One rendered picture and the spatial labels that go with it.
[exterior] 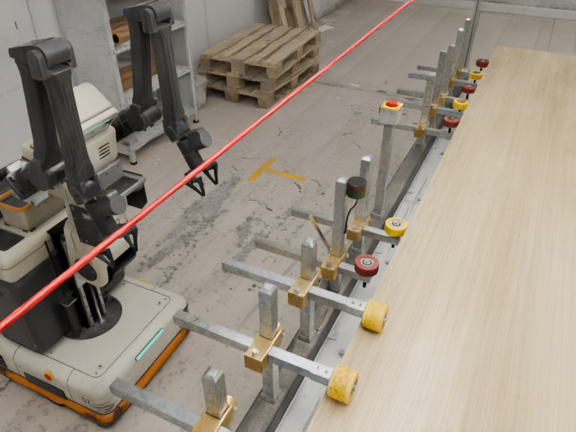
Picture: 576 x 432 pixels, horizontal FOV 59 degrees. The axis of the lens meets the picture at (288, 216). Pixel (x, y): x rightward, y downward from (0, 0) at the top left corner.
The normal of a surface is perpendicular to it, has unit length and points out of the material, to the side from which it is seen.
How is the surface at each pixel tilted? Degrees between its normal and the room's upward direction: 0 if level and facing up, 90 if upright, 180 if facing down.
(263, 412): 0
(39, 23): 90
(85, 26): 90
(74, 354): 0
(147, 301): 0
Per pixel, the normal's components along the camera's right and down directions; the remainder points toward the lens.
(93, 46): -0.44, 0.52
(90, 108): 0.61, -0.44
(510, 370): 0.00, -0.82
